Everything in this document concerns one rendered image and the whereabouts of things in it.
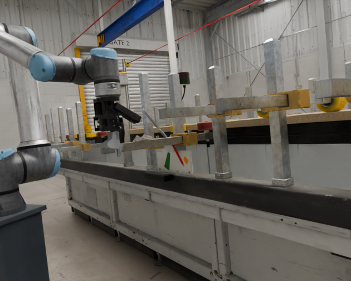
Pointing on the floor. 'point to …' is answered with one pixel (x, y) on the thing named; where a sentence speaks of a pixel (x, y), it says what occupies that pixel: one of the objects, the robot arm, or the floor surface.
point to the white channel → (170, 36)
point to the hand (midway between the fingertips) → (120, 153)
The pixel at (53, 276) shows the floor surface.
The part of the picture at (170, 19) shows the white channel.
